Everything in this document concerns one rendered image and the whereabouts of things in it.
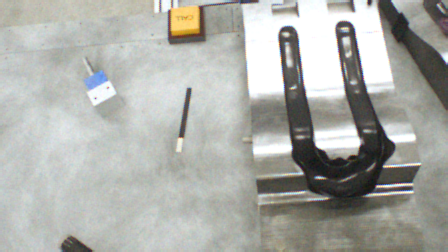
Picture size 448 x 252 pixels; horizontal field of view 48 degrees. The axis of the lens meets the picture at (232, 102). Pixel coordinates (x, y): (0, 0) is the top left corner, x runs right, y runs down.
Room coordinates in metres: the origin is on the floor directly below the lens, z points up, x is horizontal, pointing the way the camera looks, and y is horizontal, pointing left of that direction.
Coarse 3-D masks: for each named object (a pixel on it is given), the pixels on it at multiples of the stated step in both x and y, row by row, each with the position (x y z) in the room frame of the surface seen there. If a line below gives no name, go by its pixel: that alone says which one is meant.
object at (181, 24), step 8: (176, 8) 0.67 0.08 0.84; (184, 8) 0.67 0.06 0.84; (192, 8) 0.67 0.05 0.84; (176, 16) 0.65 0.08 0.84; (184, 16) 0.65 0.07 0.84; (192, 16) 0.64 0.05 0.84; (176, 24) 0.63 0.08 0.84; (184, 24) 0.63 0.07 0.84; (192, 24) 0.62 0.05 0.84; (176, 32) 0.62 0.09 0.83; (184, 32) 0.62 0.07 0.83; (192, 32) 0.61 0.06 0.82
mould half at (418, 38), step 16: (384, 0) 0.59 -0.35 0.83; (400, 0) 0.57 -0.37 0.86; (416, 0) 0.56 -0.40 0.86; (416, 16) 0.53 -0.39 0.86; (416, 32) 0.49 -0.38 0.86; (432, 32) 0.48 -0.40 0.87; (416, 48) 0.47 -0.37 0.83; (432, 48) 0.43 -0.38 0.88; (432, 64) 0.42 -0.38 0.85; (432, 80) 0.40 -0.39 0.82
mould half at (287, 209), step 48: (336, 48) 0.47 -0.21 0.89; (384, 48) 0.45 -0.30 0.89; (336, 96) 0.37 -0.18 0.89; (384, 96) 0.35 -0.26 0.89; (288, 144) 0.28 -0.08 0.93; (336, 144) 0.27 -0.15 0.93; (288, 192) 0.22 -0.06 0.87; (384, 192) 0.20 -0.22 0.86; (288, 240) 0.15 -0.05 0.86; (336, 240) 0.13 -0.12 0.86; (384, 240) 0.12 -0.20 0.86
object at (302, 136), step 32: (288, 32) 0.53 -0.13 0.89; (352, 32) 0.50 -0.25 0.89; (288, 64) 0.46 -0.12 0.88; (352, 64) 0.44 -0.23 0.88; (288, 96) 0.39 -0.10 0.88; (352, 96) 0.37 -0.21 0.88; (320, 160) 0.25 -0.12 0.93; (352, 160) 0.23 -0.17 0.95; (384, 160) 0.22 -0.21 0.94; (320, 192) 0.21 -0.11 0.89; (352, 192) 0.20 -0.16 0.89
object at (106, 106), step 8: (88, 64) 0.58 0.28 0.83; (88, 72) 0.56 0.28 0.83; (88, 80) 0.53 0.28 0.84; (96, 80) 0.53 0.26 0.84; (104, 80) 0.53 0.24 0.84; (88, 88) 0.52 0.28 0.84; (96, 88) 0.51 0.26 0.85; (104, 88) 0.50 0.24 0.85; (112, 88) 0.50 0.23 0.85; (96, 96) 0.49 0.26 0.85; (104, 96) 0.48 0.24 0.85; (112, 96) 0.48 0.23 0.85; (96, 104) 0.47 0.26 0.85; (104, 104) 0.47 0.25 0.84; (112, 104) 0.48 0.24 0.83; (120, 104) 0.48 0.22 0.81; (104, 112) 0.47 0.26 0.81
